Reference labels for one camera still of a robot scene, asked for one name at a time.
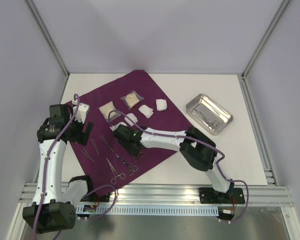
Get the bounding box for right side aluminium rail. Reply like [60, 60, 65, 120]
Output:
[238, 74, 278, 186]

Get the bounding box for steel forceps ring handles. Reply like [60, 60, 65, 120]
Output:
[106, 158, 126, 185]

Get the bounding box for small surgical scissors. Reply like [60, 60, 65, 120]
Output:
[115, 154, 138, 176]

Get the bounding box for aluminium frame post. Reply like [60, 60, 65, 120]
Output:
[24, 0, 70, 79]
[241, 0, 292, 80]

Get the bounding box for right aluminium frame post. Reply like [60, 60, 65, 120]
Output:
[241, 0, 292, 80]

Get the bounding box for gauze packet left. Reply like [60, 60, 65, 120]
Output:
[98, 101, 121, 123]

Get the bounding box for purple cloth mat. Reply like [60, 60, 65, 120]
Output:
[62, 70, 193, 197]

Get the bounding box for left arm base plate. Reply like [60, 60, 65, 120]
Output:
[80, 192, 111, 203]

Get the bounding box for slotted cable duct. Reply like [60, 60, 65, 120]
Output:
[76, 204, 219, 217]

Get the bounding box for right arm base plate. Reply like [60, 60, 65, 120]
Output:
[198, 187, 246, 205]

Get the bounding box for white cotton pad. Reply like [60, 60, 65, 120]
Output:
[138, 104, 154, 119]
[156, 99, 168, 112]
[124, 113, 138, 127]

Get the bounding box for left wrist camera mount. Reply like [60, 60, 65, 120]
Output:
[72, 103, 90, 124]

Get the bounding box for gauze packet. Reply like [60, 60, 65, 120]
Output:
[98, 101, 121, 123]
[120, 90, 144, 110]

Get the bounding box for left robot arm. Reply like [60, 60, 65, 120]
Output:
[22, 103, 95, 236]

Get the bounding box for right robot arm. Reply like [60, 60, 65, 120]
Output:
[113, 124, 234, 203]

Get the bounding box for gauze packet right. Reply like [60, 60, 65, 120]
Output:
[120, 90, 144, 110]

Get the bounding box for steel tweezers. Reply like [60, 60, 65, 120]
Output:
[99, 135, 115, 153]
[81, 148, 95, 163]
[90, 139, 100, 156]

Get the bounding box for steel instrument tray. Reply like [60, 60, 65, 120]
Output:
[185, 93, 234, 136]

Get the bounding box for left aluminium frame post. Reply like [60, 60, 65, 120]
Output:
[24, 0, 70, 79]

